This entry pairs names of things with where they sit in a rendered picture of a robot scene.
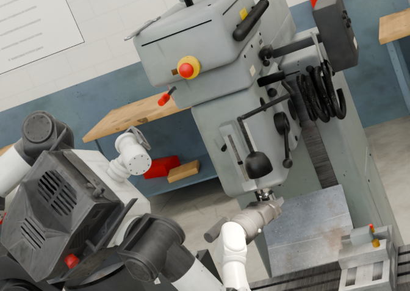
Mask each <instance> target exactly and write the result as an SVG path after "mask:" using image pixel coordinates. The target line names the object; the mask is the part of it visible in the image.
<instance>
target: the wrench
mask: <svg viewBox="0 0 410 291"><path fill-rule="evenodd" d="M159 19H161V17H160V16H158V17H157V18H155V19H153V20H148V21H147V22H145V24H144V25H143V26H141V27H140V28H138V29H137V30H136V31H134V32H133V33H131V34H130V35H128V36H127V37H126V38H124V41H126V40H130V39H131V38H133V37H134V36H136V35H137V34H138V33H139V32H141V31H142V30H144V29H145V28H146V27H148V26H149V25H150V24H152V23H153V22H156V21H157V20H159Z"/></svg>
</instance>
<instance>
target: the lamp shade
mask: <svg viewBox="0 0 410 291"><path fill-rule="evenodd" d="M245 170H246V173H247V175H248V177H249V179H258V178H261V177H263V176H266V175H268V174H269V173H271V172H272V171H273V167H272V164H271V162H270V159H269V158H268V157H267V156H266V155H265V153H263V152H259V151H255V153H253V154H251V153H250V154H249V155H248V156H247V157H246V159H245Z"/></svg>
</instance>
